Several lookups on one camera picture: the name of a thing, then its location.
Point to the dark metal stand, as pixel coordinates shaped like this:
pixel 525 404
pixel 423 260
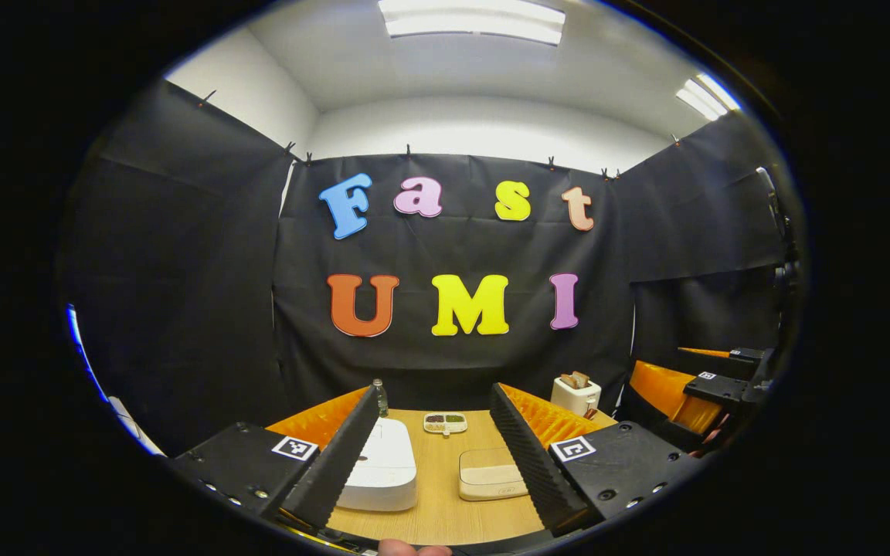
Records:
pixel 771 193

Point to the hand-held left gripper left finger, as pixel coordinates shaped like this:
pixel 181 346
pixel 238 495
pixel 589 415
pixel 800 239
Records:
pixel 337 463

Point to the clear plastic water bottle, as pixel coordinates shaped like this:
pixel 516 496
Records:
pixel 380 398

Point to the white rice cooker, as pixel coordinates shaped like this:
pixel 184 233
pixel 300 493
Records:
pixel 387 463

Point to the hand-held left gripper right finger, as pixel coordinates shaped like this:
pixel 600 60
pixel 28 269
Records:
pixel 530 463

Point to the white divided grain tray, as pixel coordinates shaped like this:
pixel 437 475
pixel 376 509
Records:
pixel 445 422

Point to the toast bread slice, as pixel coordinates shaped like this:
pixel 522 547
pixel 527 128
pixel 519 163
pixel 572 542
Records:
pixel 582 378
pixel 567 381

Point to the clear plastic container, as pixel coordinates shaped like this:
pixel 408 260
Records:
pixel 487 471

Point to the small ceiling light panel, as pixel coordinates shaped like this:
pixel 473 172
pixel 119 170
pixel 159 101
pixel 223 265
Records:
pixel 708 96

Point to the large ceiling light panel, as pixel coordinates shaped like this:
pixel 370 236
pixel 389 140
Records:
pixel 472 19

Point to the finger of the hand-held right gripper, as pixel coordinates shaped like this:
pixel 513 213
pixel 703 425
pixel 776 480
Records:
pixel 715 388
pixel 746 355

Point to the black backdrop cloth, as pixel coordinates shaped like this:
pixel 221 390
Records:
pixel 453 363

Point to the white toaster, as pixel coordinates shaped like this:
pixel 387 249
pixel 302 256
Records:
pixel 572 401

